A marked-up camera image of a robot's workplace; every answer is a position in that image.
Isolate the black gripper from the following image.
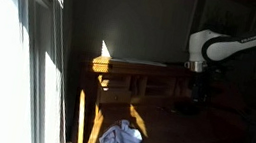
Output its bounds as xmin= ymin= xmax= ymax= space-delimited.
xmin=191 ymin=69 xmax=212 ymax=104

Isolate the white paper on hutch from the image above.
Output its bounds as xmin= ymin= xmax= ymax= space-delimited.
xmin=111 ymin=57 xmax=167 ymax=67

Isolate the wooden desk hutch with drawers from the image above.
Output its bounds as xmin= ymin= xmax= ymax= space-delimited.
xmin=83 ymin=56 xmax=192 ymax=107

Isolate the crumpled light blue cloth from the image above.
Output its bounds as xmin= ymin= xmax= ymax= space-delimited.
xmin=98 ymin=119 xmax=143 ymax=143

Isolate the window frame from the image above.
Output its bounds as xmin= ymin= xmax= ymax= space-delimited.
xmin=0 ymin=0 xmax=70 ymax=143

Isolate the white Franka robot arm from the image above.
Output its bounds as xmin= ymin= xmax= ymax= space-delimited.
xmin=184 ymin=29 xmax=256 ymax=103

